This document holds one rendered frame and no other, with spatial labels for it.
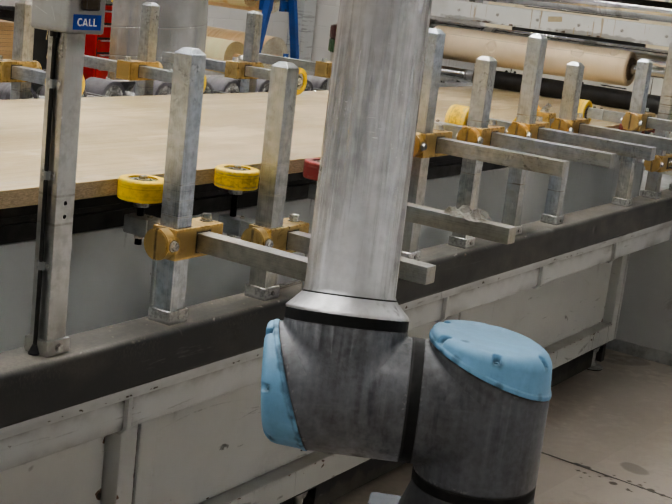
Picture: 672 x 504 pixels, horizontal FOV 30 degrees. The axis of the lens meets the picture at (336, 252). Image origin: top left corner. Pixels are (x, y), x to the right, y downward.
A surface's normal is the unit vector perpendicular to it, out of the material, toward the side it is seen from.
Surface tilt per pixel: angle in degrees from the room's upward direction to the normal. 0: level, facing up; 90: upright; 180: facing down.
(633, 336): 90
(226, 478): 90
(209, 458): 90
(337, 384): 77
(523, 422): 90
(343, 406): 82
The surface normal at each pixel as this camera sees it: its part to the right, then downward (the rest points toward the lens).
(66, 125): 0.83, 0.22
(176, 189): -0.55, 0.12
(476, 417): -0.12, 0.14
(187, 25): 0.65, 0.24
